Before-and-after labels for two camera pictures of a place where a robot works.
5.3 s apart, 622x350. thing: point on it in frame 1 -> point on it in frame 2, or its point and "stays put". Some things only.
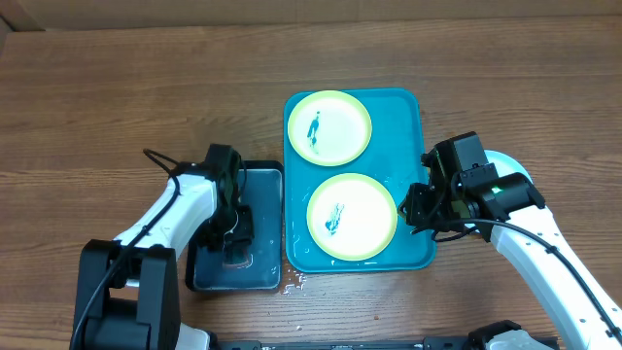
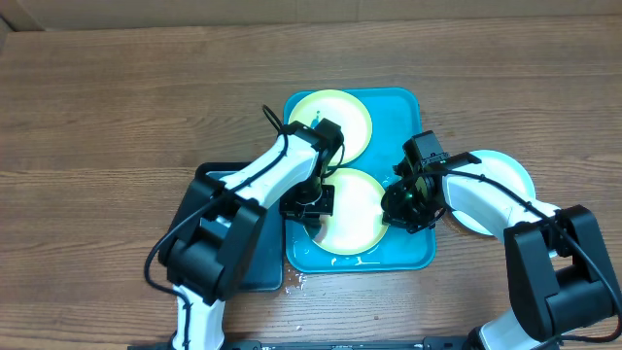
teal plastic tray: [393, 156] stays put
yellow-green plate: [352, 217] stays put
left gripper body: [230, 226] -> [308, 199]
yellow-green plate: [329, 128] stays put
